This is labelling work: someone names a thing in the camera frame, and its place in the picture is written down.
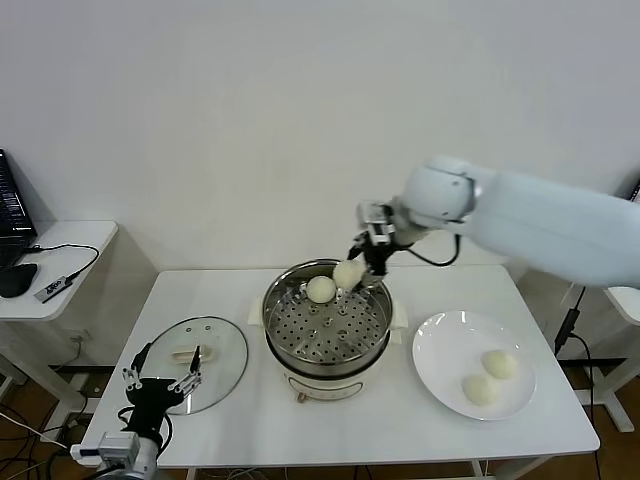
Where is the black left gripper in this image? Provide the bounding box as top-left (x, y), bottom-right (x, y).
top-left (121, 341), bottom-right (205, 433)

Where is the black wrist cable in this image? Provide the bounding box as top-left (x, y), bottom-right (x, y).
top-left (117, 404), bottom-right (176, 451)
top-left (399, 232), bottom-right (462, 267)

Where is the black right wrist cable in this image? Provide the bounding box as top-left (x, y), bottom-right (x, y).
top-left (399, 232), bottom-right (462, 267)

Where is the perforated steel steamer basket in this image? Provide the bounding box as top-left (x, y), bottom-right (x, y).
top-left (262, 257), bottom-right (394, 369)

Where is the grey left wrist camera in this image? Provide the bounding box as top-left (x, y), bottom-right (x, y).
top-left (69, 432), bottom-right (141, 464)

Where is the black laptop with text screen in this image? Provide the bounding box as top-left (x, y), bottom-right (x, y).
top-left (0, 147), bottom-right (39, 271)

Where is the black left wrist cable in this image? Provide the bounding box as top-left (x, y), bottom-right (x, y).
top-left (117, 404), bottom-right (176, 451)

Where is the black cable with inline adapter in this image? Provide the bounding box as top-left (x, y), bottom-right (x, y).
top-left (553, 287), bottom-right (601, 441)

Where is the round white plate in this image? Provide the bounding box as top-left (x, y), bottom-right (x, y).
top-left (411, 310), bottom-right (537, 421)

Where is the white steamed baozi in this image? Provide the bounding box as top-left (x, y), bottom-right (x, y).
top-left (460, 373), bottom-right (501, 405)
top-left (306, 276), bottom-right (336, 304)
top-left (332, 260), bottom-right (366, 291)
top-left (480, 349), bottom-right (520, 381)

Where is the black computer mouse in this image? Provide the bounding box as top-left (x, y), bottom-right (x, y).
top-left (0, 263), bottom-right (40, 300)

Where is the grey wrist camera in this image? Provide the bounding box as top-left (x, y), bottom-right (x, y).
top-left (69, 432), bottom-right (141, 464)
top-left (356, 198), bottom-right (397, 246)

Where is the black usb cable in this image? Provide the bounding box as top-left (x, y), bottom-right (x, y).
top-left (27, 243), bottom-right (101, 282)

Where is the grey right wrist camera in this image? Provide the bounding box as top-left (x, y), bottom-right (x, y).
top-left (356, 198), bottom-right (397, 246)

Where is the round glass pot lid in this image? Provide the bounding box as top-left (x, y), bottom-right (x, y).
top-left (137, 315), bottom-right (250, 416)

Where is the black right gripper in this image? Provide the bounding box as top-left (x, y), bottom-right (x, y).
top-left (348, 231), bottom-right (402, 280)

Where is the silver usb hub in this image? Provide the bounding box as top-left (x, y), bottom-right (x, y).
top-left (34, 278), bottom-right (71, 305)

